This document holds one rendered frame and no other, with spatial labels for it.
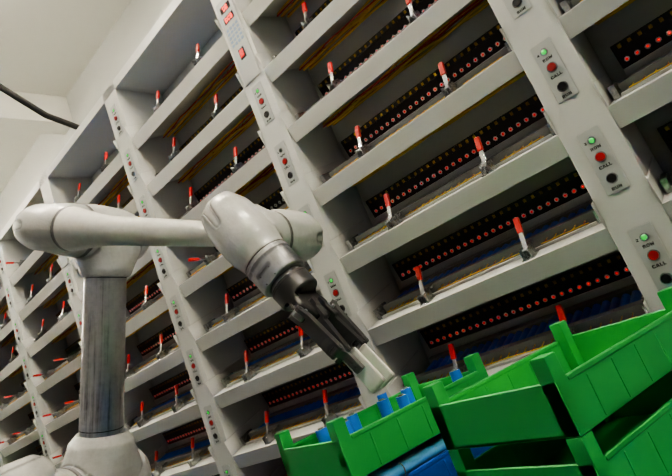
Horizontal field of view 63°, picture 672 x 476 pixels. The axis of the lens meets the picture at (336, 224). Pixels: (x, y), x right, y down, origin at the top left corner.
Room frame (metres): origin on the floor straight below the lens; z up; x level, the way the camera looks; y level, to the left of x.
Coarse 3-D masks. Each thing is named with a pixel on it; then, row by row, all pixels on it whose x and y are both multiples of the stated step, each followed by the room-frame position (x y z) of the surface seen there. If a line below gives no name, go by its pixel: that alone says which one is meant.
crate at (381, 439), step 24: (480, 360) 0.93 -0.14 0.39; (408, 384) 1.07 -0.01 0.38; (456, 384) 0.89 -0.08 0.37; (408, 408) 0.83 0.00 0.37; (288, 432) 0.92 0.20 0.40; (336, 432) 0.76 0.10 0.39; (360, 432) 0.78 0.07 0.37; (384, 432) 0.80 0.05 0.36; (408, 432) 0.82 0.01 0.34; (432, 432) 0.85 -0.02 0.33; (288, 456) 0.90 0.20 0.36; (312, 456) 0.83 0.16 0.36; (336, 456) 0.78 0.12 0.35; (360, 456) 0.77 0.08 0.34; (384, 456) 0.79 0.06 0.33
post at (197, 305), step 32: (128, 96) 1.84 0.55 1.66; (160, 96) 1.95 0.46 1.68; (160, 160) 1.88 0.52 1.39; (160, 192) 1.84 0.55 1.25; (192, 256) 1.88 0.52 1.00; (224, 288) 1.95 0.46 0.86; (192, 320) 1.81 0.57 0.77; (224, 352) 1.88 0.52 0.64; (192, 384) 1.86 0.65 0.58; (224, 416) 1.82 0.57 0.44; (224, 448) 1.82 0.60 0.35
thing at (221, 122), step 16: (240, 80) 1.43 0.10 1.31; (240, 96) 1.45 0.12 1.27; (224, 112) 1.50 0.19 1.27; (240, 112) 1.47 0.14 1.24; (208, 128) 1.55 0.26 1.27; (224, 128) 1.53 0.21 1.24; (240, 128) 1.65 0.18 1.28; (192, 144) 1.61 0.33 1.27; (208, 144) 1.71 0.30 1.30; (224, 144) 1.71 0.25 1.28; (176, 160) 1.68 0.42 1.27; (192, 160) 1.78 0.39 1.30; (208, 160) 1.84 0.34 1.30; (144, 176) 1.80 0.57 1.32; (160, 176) 1.75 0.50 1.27; (176, 176) 1.86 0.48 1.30; (192, 176) 1.89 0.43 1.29
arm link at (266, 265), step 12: (264, 252) 0.89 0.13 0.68; (276, 252) 0.89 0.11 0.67; (288, 252) 0.90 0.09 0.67; (252, 264) 0.90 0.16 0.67; (264, 264) 0.89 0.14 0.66; (276, 264) 0.89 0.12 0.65; (288, 264) 0.89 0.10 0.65; (300, 264) 0.92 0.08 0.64; (252, 276) 0.91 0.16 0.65; (264, 276) 0.89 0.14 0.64; (276, 276) 0.89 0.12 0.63; (264, 288) 0.90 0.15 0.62
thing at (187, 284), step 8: (280, 192) 1.42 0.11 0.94; (288, 208) 1.43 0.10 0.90; (192, 264) 1.86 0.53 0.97; (216, 264) 1.66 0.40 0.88; (224, 264) 1.65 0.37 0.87; (176, 272) 1.81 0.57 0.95; (184, 272) 1.83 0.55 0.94; (200, 272) 1.72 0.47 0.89; (208, 272) 1.70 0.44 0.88; (216, 272) 1.68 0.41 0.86; (224, 272) 1.85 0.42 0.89; (176, 280) 1.80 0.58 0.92; (184, 280) 1.82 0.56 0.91; (192, 280) 1.75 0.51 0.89; (200, 280) 1.73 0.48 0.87; (208, 280) 1.71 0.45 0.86; (184, 288) 1.79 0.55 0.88; (192, 288) 1.77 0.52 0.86; (184, 296) 1.81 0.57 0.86
